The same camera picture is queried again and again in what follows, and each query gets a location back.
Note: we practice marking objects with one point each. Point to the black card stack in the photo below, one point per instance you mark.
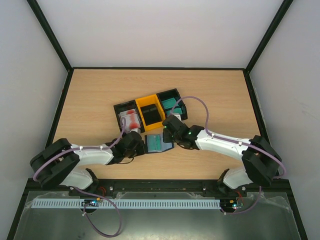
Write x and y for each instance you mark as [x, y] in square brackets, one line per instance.
[150, 114]

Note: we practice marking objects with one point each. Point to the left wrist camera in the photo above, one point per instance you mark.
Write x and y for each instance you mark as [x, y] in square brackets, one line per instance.
[136, 130]

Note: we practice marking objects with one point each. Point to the yellow bin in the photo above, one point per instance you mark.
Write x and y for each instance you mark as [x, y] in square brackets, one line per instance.
[147, 100]

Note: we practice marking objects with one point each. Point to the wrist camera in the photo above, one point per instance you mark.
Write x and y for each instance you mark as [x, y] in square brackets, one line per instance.
[177, 116]
[136, 130]

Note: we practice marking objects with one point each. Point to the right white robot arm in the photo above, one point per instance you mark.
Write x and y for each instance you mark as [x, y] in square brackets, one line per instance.
[260, 162]

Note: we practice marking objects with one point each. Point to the black bin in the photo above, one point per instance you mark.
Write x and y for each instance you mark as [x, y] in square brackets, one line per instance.
[126, 106]
[173, 93]

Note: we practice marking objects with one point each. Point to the black bin right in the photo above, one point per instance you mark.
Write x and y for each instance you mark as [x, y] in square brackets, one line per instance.
[173, 93]

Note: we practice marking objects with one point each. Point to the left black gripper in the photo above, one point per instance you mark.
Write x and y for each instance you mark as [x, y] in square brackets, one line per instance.
[142, 149]

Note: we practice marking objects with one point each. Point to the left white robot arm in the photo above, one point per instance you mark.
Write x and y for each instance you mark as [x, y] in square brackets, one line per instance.
[60, 163]

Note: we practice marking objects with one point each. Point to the red white card stack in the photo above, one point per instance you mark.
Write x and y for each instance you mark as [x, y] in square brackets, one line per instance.
[131, 119]

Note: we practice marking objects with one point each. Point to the teal card stack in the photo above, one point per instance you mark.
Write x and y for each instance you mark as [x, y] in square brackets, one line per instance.
[168, 105]

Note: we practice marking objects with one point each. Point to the dark blue card holder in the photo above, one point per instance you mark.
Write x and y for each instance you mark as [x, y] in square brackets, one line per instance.
[166, 146]

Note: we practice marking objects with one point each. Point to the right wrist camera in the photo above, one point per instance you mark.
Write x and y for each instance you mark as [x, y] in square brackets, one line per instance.
[177, 116]

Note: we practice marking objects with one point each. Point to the grey slotted cable duct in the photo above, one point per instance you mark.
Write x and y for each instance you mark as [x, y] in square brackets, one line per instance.
[60, 203]

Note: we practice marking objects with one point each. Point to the black enclosure frame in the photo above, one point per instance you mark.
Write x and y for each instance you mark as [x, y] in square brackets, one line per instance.
[37, 11]

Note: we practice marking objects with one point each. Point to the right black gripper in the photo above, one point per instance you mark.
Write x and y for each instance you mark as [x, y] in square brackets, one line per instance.
[166, 135]

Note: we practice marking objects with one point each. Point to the black mounting rail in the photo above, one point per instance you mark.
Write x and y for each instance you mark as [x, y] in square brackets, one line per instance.
[206, 188]

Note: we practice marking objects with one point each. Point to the black bin left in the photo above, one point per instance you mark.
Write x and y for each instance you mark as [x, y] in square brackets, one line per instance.
[126, 106]

